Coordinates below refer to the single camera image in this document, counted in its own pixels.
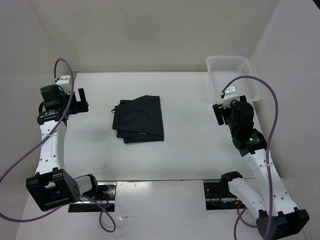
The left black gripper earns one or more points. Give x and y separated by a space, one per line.
81 106

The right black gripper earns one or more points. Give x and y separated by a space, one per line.
218 114

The dark navy shorts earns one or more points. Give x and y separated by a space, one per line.
139 120

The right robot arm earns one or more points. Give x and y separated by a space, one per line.
276 214

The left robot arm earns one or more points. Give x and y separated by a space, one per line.
51 186

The white perforated plastic basket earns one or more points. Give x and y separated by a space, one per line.
222 69

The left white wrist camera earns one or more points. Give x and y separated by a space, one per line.
65 83

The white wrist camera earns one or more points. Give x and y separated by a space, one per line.
65 83
229 95

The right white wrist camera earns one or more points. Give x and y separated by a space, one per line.
229 95

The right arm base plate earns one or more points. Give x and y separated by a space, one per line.
215 199

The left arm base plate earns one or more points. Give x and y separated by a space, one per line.
105 196

